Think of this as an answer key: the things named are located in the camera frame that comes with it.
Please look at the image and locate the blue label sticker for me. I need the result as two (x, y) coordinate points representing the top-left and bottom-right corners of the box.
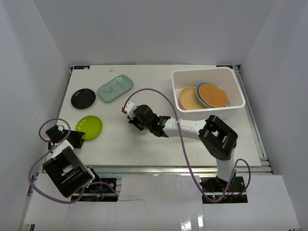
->
(73, 65), (90, 70)

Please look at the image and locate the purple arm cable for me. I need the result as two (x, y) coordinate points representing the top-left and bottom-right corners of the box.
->
(124, 88), (251, 203)
(28, 118), (118, 205)

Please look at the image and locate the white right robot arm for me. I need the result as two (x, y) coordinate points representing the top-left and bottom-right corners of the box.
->
(122, 102), (238, 192)

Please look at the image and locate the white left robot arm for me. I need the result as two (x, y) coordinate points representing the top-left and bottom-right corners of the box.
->
(43, 125), (102, 198)

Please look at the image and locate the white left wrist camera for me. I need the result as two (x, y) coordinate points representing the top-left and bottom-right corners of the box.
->
(43, 134), (55, 144)

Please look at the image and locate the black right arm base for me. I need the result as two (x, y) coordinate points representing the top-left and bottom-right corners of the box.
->
(200, 177), (248, 204)

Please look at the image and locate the black round plate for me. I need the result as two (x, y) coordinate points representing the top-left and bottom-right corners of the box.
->
(71, 89), (96, 109)

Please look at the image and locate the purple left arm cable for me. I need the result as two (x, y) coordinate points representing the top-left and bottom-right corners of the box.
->
(28, 118), (118, 205)

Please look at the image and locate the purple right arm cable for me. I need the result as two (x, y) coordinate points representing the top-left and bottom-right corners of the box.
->
(124, 88), (251, 203)

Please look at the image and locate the pale green rectangular dish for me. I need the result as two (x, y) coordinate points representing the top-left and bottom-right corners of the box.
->
(97, 75), (134, 103)

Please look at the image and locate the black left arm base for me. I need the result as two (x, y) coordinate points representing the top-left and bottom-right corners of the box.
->
(79, 178), (118, 202)

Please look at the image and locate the tan round plate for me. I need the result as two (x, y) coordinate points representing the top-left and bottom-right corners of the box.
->
(180, 87), (206, 110)

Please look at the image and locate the white plastic bin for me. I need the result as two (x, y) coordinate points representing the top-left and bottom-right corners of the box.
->
(171, 66), (246, 119)

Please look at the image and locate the aluminium table frame rail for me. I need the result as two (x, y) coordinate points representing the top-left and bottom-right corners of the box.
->
(92, 165), (272, 174)

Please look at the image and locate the woven wicker round plate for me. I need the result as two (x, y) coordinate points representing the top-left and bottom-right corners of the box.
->
(199, 83), (228, 108)

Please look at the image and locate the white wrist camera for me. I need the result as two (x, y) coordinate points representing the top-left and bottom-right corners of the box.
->
(43, 134), (55, 144)
(122, 102), (137, 120)

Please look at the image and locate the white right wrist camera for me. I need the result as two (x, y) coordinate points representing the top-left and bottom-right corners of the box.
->
(122, 102), (137, 120)

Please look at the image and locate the blue round plate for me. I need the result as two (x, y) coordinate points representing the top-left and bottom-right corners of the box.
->
(196, 82), (212, 108)

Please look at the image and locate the lime green round plate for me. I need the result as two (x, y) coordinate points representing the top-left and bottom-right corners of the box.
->
(75, 115), (103, 141)

